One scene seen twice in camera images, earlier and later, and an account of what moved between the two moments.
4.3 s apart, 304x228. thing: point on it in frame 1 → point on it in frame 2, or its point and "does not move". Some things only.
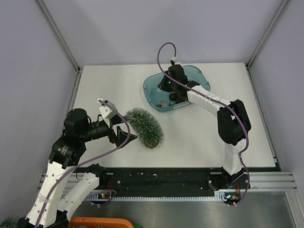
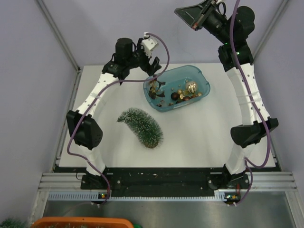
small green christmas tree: [148, 130] does not move
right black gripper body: [167, 85] → [210, 17]
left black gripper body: [112, 137] → [140, 59]
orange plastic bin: [99, 222] does not move
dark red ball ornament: [173, 96] does not move
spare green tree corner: [8, 223] does not move
